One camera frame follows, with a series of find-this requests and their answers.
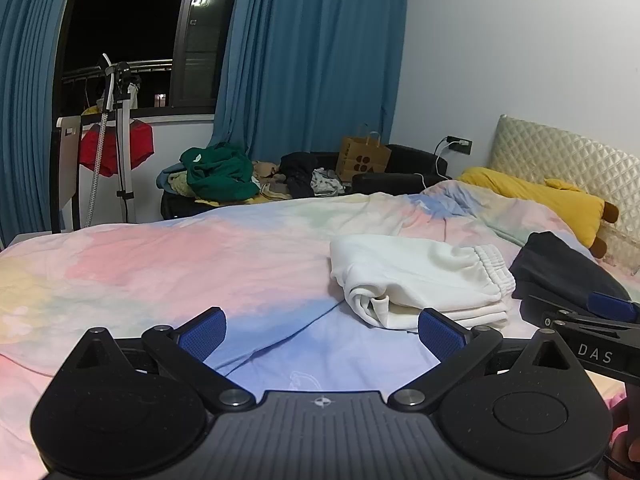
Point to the pastel tie-dye bed blanket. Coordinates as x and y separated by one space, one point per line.
175 265

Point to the yellow-beige garment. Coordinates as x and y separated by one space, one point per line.
180 185

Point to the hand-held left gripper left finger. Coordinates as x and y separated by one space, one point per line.
202 334

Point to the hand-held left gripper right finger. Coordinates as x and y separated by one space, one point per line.
440 334

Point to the black garment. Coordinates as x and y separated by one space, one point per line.
297 172

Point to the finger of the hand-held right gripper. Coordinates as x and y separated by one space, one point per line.
575 319
612 306

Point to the person's right hand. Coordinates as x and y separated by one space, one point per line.
627 430

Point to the white patterned cloth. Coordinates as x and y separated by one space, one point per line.
327 182

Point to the black sofa bench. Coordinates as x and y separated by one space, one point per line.
405 180

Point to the blue curtain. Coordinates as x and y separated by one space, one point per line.
27 100
310 55

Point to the garment steamer stand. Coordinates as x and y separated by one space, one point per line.
120 125

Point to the brown paper bag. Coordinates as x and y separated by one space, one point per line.
362 157

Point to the dark navy garment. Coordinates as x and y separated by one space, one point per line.
560 265

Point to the green garment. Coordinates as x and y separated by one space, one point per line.
222 170

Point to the yellow plush pillow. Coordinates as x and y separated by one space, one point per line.
540 195

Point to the red garment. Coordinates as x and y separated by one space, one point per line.
137 142

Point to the wall socket with plug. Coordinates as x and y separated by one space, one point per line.
460 145

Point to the white sweatpants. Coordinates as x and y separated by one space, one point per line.
425 275

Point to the beige cloth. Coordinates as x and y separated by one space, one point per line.
267 170

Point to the white board with black frame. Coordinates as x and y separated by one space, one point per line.
67 175

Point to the dark window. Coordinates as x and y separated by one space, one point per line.
125 15

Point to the quilted cream headboard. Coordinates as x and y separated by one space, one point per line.
565 155

